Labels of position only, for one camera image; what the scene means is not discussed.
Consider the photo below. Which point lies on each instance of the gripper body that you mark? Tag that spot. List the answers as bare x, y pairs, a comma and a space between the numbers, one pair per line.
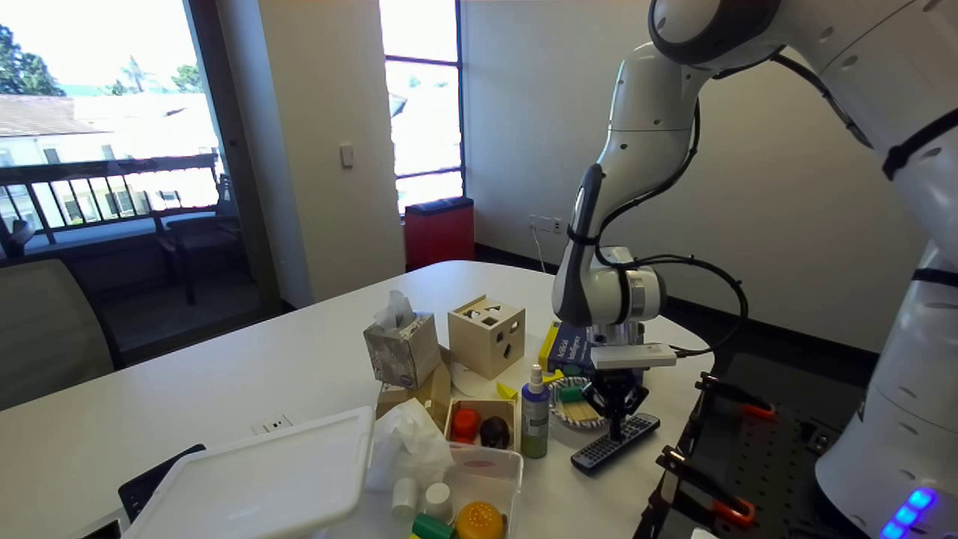
620, 377

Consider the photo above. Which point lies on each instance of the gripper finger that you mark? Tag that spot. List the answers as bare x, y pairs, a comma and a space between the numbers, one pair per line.
603, 403
634, 401

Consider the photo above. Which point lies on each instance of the grey remote control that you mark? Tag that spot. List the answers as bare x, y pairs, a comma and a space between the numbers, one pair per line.
610, 445

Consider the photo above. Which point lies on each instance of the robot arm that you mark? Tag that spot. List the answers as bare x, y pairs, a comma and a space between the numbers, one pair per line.
883, 67

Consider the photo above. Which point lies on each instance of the wooden sticks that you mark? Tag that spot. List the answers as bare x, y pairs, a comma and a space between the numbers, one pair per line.
580, 412

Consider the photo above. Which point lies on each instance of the green toy block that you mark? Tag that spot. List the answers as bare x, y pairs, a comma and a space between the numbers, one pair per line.
570, 394

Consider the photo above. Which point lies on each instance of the patterned paper plate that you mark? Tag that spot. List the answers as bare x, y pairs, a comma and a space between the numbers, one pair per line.
566, 415

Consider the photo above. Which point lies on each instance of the blue and yellow box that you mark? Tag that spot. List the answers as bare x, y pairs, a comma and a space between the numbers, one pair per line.
565, 348

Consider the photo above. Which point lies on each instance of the spray bottle with green liquid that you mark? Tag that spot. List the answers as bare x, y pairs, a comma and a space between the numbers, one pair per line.
534, 419

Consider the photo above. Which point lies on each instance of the yellow toy block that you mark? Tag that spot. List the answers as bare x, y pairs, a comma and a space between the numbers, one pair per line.
507, 391

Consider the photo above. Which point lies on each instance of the wooden tray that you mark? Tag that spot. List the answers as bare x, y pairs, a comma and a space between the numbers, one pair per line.
503, 409

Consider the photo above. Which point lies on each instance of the dark brown toy piece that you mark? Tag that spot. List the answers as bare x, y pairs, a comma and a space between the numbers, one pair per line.
495, 433

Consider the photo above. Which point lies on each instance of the wooden shape sorter box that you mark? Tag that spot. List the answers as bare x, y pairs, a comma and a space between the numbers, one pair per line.
486, 337

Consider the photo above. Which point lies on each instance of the clear plastic container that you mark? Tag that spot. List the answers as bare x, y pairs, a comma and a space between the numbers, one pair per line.
486, 471

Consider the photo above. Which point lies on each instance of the white round disc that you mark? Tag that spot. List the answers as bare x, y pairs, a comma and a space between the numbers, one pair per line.
465, 382

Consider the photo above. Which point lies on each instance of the red toy piece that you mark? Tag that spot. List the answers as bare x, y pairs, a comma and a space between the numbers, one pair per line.
465, 424

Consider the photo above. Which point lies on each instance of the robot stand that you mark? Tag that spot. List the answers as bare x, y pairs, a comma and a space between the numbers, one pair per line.
771, 449

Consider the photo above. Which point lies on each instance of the brown cardboard box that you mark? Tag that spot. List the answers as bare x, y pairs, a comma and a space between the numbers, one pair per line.
438, 393

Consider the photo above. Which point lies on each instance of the orange toy burger bun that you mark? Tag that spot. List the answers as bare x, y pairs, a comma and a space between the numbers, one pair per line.
479, 521

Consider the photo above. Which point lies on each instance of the white cylinder block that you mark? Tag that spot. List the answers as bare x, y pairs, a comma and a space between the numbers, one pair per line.
404, 498
438, 501

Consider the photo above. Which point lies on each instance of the white plastic bag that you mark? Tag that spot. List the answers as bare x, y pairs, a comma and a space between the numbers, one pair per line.
408, 442

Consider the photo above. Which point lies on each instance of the patterned tissue box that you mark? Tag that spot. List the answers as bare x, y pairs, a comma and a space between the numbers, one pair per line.
404, 352

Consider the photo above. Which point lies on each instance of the green cylinder block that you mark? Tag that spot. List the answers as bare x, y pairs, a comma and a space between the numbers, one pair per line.
431, 528

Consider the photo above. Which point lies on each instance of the red bin with black lid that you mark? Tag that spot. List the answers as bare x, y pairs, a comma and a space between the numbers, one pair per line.
440, 236

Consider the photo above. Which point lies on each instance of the narrow window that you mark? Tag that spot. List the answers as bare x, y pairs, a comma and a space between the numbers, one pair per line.
423, 112

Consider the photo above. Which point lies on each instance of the table power socket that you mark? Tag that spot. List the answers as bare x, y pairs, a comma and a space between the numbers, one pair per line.
272, 425

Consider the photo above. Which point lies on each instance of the white plastic lid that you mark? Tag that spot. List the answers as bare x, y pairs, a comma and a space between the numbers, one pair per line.
262, 479

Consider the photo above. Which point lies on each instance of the dark balcony chair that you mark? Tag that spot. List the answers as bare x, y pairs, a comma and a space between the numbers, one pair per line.
202, 232

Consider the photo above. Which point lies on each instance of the black tablet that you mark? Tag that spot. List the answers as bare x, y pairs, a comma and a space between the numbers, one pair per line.
150, 483

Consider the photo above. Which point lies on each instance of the balcony railing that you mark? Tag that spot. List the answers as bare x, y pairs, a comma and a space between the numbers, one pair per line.
97, 168

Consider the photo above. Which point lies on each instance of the beige office chair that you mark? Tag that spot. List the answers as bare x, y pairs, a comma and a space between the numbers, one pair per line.
45, 329

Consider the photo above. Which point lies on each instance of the large window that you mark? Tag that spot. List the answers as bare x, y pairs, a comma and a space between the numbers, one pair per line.
97, 75

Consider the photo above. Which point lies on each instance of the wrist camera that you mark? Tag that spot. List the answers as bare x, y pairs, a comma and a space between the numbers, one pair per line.
632, 355

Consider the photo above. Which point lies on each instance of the wall socket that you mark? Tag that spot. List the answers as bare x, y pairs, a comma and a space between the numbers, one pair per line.
545, 224

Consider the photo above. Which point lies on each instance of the wall switch plate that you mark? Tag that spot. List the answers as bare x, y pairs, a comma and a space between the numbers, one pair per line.
347, 156

